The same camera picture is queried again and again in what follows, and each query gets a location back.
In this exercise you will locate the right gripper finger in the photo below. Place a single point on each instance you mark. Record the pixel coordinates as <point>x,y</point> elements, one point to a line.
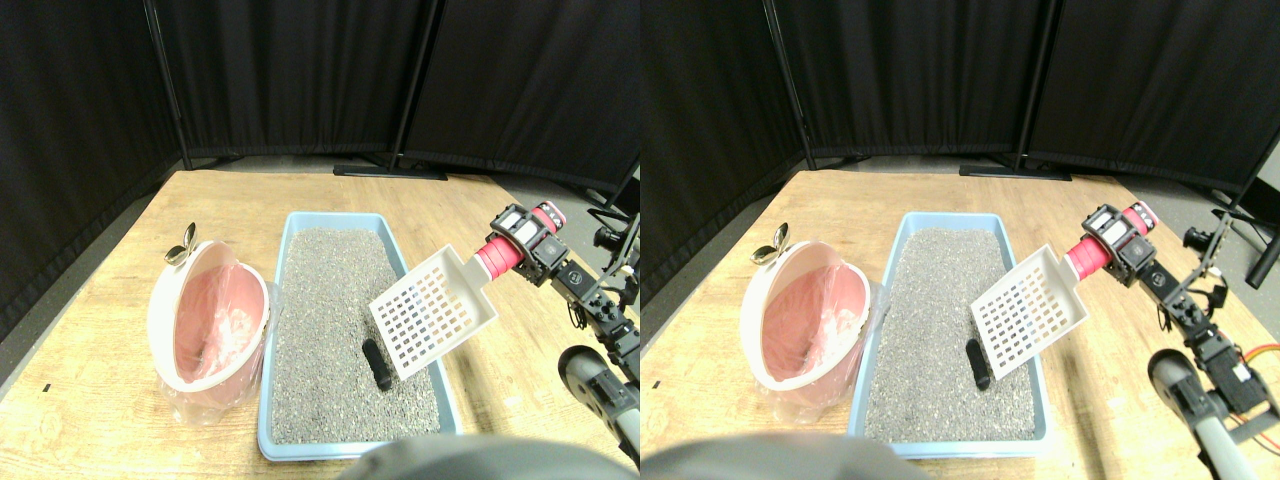
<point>545,258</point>
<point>520,222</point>
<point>1133,260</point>
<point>1112,222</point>

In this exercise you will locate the black lump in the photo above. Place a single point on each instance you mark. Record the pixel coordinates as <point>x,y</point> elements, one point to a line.
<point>979,365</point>
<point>377,365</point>

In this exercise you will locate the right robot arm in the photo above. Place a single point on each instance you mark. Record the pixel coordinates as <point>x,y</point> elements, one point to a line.
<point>605,385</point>
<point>1205,400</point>

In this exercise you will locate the black curtain stand foot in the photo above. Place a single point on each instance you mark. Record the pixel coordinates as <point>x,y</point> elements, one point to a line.
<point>1015,172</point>
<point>612,200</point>
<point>390,172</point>
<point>1262,255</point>

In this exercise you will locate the black curtain stand pole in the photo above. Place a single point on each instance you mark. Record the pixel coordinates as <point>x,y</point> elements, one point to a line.
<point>167,85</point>
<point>787,85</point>
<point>415,85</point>
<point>1040,85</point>

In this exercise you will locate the white bin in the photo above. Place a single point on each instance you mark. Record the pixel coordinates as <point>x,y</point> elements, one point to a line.
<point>205,335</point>
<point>800,335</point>

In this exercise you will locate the blue litter tray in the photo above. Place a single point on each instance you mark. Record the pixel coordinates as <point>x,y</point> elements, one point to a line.
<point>920,400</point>
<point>320,400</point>

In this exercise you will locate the black bracket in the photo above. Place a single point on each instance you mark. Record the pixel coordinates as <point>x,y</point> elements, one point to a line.
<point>605,237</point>
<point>1198,240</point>

